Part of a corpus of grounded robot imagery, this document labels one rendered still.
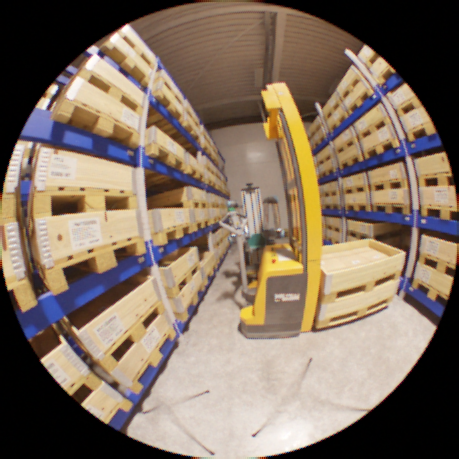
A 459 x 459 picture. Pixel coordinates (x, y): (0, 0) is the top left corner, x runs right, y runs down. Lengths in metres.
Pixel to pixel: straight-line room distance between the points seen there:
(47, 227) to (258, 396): 1.70
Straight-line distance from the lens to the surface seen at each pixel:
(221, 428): 1.41
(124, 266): 1.12
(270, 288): 1.27
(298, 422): 1.42
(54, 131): 1.09
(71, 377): 1.02
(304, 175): 1.20
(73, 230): 0.86
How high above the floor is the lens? 1.39
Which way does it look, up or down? 7 degrees down
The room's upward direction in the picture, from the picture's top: 8 degrees counter-clockwise
